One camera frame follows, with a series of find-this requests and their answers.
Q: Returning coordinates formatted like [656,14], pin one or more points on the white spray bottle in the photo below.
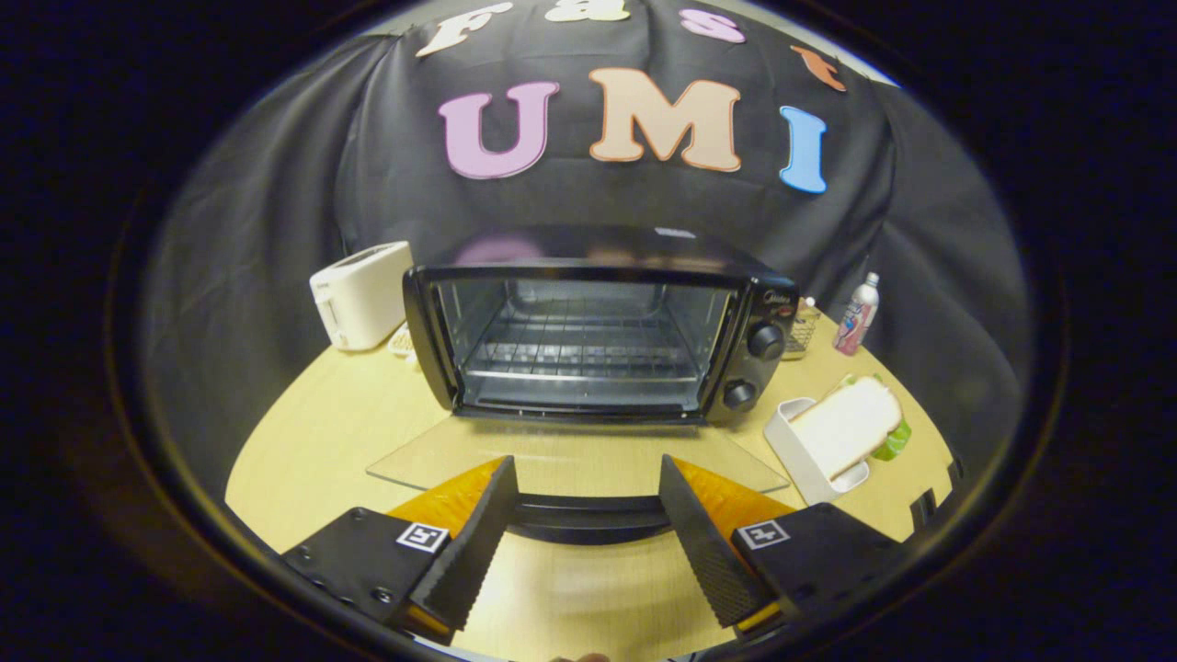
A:
[855,322]

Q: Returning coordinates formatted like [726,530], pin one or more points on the black toaster oven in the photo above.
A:
[763,370]

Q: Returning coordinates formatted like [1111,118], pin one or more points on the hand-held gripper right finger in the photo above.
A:
[701,542]

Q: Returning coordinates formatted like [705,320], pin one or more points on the black backdrop cloth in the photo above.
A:
[276,230]

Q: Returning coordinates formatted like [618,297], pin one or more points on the sandwich with lettuce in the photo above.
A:
[846,423]

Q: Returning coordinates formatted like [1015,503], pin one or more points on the metal oven rack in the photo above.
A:
[579,354]

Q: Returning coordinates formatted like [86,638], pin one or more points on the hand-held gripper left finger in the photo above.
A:
[478,542]

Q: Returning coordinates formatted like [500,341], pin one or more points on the white rectangular tray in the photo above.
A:
[800,460]

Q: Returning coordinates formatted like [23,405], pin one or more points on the white bread toaster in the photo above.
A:
[363,294]

